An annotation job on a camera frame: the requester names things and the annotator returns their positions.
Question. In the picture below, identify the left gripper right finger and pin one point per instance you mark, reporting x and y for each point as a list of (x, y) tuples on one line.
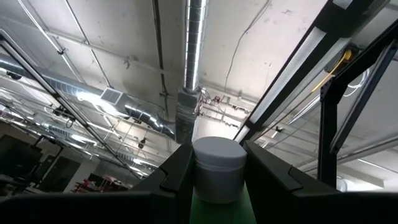
[(270, 180)]

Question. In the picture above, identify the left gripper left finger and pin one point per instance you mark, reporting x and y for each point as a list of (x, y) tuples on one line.
[(177, 174)]

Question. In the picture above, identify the green paint bottle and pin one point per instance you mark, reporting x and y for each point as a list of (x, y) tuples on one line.
[(219, 168)]

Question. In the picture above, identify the shelving rack red bins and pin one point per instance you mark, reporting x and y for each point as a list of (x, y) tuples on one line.
[(102, 183)]

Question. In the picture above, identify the LED light bar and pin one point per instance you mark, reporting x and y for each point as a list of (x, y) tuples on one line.
[(289, 71)]

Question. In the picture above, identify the black partition panel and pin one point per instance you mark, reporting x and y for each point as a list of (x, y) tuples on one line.
[(60, 174)]

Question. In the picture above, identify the silver spiral ceiling duct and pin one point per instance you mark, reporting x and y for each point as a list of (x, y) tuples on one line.
[(194, 46)]

